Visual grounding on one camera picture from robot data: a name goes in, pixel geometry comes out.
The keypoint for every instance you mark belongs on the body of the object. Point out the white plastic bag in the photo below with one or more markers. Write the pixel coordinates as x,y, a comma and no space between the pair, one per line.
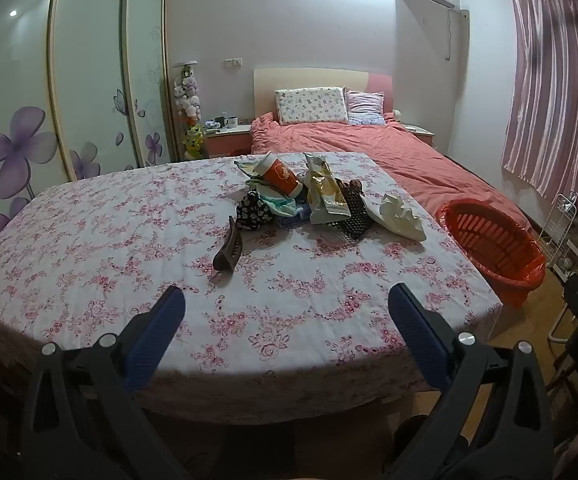
399,217

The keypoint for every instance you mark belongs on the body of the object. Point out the pink nightstand with mug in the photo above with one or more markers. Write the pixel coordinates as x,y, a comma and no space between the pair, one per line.
226,145

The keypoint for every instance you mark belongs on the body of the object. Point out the white wall socket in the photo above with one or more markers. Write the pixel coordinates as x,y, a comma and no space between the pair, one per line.
233,62

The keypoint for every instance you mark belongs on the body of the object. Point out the orange paper cup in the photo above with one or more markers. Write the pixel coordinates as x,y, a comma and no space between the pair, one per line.
280,176

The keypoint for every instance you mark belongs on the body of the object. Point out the dark patterned scrunchie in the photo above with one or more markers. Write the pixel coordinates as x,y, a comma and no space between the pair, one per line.
251,210

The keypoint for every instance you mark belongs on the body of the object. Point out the glass wardrobe with purple flowers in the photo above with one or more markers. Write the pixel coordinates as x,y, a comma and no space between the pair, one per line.
84,85

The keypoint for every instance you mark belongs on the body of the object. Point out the white and green wrapper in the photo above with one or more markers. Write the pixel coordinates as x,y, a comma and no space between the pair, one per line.
249,166

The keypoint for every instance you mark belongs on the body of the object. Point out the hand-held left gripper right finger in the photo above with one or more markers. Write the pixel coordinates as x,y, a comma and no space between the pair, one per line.
419,335

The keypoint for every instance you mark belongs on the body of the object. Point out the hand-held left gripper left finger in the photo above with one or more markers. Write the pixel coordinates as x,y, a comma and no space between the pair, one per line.
156,330

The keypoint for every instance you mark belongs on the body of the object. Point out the black polka dot bag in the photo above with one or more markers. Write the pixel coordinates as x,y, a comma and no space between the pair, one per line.
354,217

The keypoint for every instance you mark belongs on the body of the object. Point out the gold snack bag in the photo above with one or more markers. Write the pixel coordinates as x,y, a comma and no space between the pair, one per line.
324,195

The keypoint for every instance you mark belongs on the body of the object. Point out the teal wrapper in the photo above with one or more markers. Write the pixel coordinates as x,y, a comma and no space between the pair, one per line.
279,204

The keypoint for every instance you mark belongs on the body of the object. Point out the cream and pink headboard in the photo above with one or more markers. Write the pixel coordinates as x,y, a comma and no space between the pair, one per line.
309,79

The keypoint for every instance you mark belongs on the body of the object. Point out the hanging plush toys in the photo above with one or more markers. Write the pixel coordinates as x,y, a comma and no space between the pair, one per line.
189,100

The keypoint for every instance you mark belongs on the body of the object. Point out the pink duvet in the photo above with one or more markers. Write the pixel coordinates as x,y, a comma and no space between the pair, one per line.
369,145

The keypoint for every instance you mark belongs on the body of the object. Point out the dark brown hair claw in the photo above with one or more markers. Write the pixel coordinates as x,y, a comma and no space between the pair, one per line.
229,252

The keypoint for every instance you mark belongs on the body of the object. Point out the pink striped pillow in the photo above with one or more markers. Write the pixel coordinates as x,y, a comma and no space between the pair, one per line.
366,107

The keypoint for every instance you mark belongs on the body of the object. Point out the dark blue packet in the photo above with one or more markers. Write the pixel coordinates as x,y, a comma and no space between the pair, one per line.
294,217

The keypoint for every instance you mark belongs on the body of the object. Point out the white floral pillow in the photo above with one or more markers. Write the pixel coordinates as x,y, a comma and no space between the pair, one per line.
311,105

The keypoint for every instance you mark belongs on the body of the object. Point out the pink satin curtain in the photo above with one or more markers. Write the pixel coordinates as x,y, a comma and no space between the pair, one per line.
554,90

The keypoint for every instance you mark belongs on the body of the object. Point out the pink floral tablecloth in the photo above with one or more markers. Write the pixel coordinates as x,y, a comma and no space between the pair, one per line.
119,240

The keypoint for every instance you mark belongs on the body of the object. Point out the red plastic basket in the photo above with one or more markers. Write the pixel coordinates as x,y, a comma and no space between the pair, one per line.
489,245

